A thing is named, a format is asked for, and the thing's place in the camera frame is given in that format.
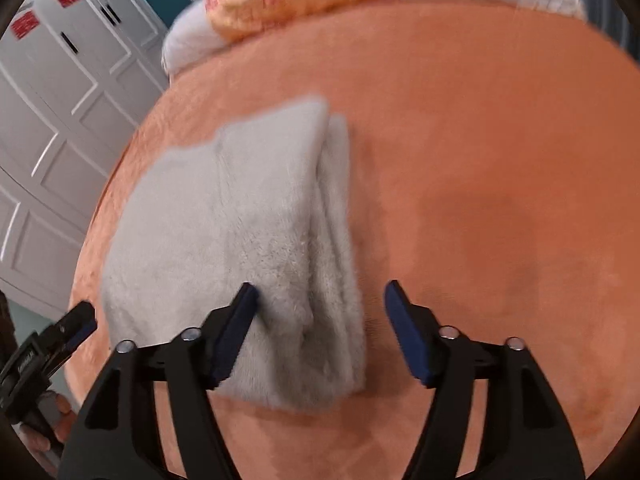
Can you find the white panelled wardrobe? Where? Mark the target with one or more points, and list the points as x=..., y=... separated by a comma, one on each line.
x=60, y=125

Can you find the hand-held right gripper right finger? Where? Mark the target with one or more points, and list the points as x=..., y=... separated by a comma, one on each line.
x=407, y=335

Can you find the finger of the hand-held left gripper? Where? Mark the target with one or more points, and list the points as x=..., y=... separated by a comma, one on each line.
x=75, y=320

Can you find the white fuzzy knit cardigan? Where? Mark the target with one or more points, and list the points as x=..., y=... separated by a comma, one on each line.
x=225, y=210

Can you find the person's left hand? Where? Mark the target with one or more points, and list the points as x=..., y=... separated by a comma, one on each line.
x=62, y=415

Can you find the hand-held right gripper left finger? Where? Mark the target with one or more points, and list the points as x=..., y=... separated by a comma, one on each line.
x=235, y=332

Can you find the orange bedspread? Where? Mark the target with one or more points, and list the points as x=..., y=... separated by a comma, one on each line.
x=475, y=160

